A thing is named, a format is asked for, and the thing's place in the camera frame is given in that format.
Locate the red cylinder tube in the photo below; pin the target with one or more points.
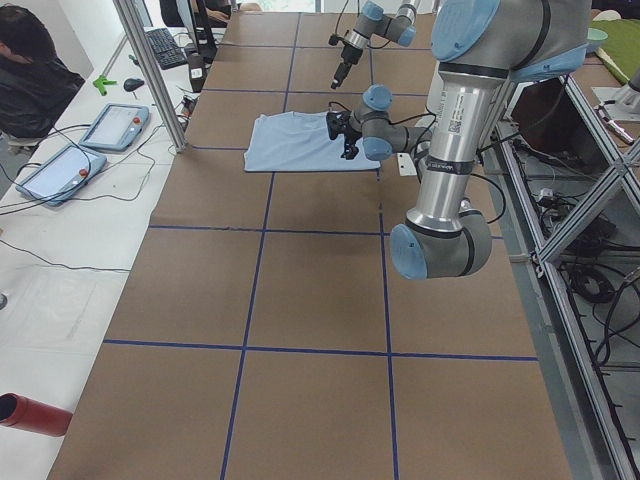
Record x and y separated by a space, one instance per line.
26 414

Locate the light blue t-shirt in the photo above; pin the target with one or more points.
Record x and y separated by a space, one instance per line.
299 142

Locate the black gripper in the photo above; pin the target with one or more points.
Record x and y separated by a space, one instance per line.
345 54
348 135

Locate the near blue teach pendant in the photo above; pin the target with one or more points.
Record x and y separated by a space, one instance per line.
59 178

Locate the aluminium lattice frame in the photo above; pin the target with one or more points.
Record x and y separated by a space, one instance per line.
573 191

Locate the aluminium frame post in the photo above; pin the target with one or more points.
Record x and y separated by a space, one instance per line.
135 33

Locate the black computer keyboard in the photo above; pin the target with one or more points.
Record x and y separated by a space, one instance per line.
167 53

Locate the black box with label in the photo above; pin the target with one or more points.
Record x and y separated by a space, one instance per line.
197 72

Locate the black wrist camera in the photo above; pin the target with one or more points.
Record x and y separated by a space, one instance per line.
336 123
335 39

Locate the far blue teach pendant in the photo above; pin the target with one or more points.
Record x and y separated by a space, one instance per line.
115 128

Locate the black computer mouse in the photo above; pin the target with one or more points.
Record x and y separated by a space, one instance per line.
132 84

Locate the green plastic tool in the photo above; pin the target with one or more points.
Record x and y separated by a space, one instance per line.
101 83

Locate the green cloth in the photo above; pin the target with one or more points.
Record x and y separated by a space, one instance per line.
620 51

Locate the blue teach pendant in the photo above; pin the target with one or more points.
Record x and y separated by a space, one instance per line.
59 178
115 128

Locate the person in black jacket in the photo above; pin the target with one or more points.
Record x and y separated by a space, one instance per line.
36 86

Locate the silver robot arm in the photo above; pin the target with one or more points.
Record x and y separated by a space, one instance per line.
372 21
479 46

